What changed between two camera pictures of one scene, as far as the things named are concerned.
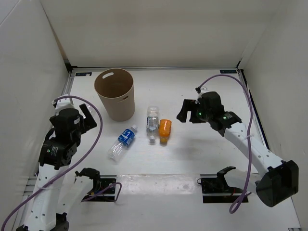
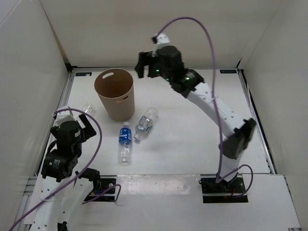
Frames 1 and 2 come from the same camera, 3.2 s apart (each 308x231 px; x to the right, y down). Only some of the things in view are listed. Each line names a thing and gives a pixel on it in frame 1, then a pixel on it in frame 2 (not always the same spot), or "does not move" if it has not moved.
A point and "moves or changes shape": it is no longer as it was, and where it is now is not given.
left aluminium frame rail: (68, 84) does not move
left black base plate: (109, 195) does not move
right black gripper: (189, 105) -> (144, 58)
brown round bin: (116, 88) does not move
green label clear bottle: (152, 121) -> (146, 122)
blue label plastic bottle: (124, 140) moves or changes shape
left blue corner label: (80, 74) does not move
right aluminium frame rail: (259, 124) does not move
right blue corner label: (228, 71) does not move
